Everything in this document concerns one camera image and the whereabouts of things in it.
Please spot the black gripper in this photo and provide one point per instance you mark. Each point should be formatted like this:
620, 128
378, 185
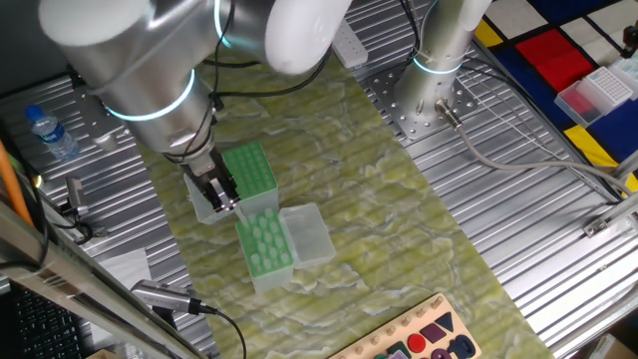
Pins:
204, 172

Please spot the green rack pipette tip box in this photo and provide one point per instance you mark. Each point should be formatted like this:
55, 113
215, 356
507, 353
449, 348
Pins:
309, 237
254, 174

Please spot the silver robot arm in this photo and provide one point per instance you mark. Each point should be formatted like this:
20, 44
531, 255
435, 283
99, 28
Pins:
149, 75

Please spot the green marble pattern mat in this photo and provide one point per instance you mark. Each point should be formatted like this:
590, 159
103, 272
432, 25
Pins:
349, 199

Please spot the black tool at right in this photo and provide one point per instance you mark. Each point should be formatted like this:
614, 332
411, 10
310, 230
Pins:
76, 194

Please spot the clear water bottle blue cap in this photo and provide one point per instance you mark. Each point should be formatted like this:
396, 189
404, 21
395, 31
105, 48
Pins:
52, 134

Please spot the white power strip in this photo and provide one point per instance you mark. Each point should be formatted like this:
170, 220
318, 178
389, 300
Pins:
351, 50

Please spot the orange tube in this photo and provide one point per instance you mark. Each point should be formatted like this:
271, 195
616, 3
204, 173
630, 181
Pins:
12, 184

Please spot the black keyboard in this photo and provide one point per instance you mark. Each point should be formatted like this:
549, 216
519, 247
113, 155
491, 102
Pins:
40, 329

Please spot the wooden shape puzzle board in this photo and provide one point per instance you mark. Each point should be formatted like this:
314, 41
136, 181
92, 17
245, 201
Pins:
411, 329

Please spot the teal puzzle piece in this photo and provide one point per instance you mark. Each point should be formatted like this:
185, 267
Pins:
397, 349

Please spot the lilac puzzle piece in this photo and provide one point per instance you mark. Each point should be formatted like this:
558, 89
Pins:
399, 356

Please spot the red circle puzzle piece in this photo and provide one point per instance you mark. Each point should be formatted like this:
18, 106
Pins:
416, 343

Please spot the purple square puzzle piece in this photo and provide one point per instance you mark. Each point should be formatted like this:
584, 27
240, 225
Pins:
432, 333

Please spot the navy triangle puzzle piece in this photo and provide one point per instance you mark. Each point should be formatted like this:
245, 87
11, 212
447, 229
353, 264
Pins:
446, 320

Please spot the purple rounded puzzle piece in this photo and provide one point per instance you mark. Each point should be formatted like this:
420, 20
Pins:
441, 355

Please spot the navy rounded puzzle piece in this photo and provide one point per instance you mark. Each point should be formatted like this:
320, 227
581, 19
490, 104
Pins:
450, 346

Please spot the red blue yellow cloth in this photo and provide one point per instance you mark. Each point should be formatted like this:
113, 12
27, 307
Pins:
548, 55

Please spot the aluminium extrusion bar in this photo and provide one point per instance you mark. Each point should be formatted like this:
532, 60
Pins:
629, 167
618, 212

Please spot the small white rack tip box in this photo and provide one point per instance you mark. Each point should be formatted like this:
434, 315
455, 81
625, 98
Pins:
608, 85
629, 72

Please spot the brown cardboard box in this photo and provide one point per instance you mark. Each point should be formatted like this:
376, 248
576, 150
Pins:
618, 349

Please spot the silver depth camera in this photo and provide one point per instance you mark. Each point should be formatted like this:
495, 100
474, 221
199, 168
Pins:
159, 295

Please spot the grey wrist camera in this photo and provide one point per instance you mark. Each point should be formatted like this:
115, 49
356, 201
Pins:
102, 134

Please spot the grey aluminium frame rail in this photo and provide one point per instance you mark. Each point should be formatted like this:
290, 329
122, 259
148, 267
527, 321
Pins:
50, 264

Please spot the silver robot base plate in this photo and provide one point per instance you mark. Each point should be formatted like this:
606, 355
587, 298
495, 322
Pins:
399, 127

